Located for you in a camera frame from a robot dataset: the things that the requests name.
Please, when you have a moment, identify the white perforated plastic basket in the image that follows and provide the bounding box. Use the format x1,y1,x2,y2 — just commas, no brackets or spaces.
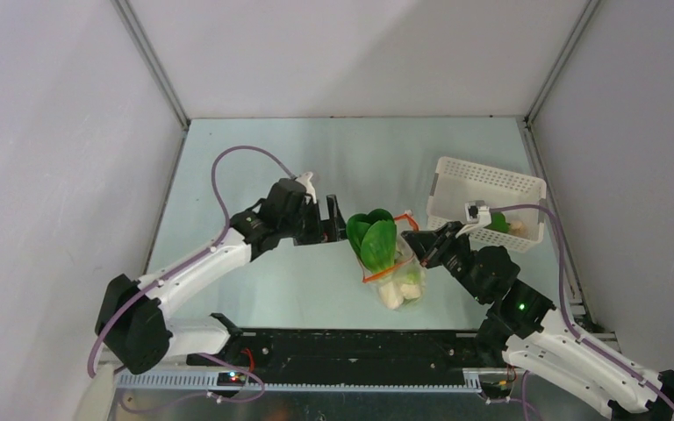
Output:
426,157,547,253

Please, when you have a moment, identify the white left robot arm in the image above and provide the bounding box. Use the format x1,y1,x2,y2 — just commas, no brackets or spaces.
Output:
95,173,347,375

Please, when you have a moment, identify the green bok choy toy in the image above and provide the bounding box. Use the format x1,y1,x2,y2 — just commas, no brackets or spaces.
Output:
346,208,397,274

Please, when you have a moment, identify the clear zip bag orange zipper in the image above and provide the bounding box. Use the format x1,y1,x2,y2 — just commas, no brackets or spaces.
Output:
353,210,427,309

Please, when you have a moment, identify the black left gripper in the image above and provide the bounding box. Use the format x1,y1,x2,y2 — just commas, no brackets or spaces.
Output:
279,194,352,246

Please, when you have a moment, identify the green pepper toy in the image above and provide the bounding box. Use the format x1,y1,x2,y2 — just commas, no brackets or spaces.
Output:
486,212,510,233

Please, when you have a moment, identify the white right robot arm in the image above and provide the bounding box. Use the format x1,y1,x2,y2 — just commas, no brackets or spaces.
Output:
401,222,674,420

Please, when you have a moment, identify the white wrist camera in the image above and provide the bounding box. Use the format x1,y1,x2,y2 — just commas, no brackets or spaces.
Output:
295,171,318,203
455,200,491,238

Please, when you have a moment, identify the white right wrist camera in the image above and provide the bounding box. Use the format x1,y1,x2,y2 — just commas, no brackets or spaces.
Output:
455,200,491,238

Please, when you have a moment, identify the white cauliflower toy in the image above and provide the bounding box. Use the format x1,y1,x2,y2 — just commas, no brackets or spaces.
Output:
376,275,425,310

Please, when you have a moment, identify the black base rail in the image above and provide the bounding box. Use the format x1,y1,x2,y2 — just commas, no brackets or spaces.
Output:
216,328,506,387

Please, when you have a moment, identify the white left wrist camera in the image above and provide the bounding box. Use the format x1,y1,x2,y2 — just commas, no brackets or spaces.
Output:
295,171,318,203

